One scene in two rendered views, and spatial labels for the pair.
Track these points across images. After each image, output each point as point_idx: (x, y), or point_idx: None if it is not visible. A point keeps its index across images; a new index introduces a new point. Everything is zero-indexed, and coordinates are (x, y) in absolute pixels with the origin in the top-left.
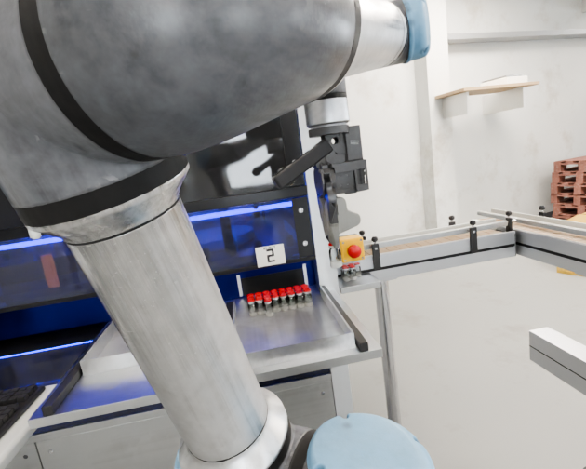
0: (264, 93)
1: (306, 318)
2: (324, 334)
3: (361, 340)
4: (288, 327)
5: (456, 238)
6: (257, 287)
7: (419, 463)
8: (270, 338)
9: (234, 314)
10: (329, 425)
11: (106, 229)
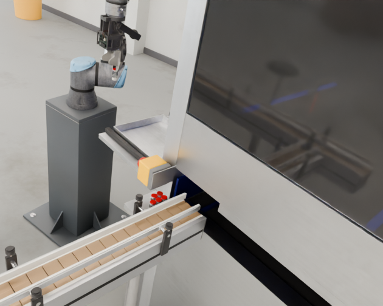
0: None
1: (155, 152)
2: (134, 140)
3: (109, 129)
4: (160, 145)
5: (36, 277)
6: None
7: (73, 60)
8: (163, 137)
9: None
10: (92, 61)
11: None
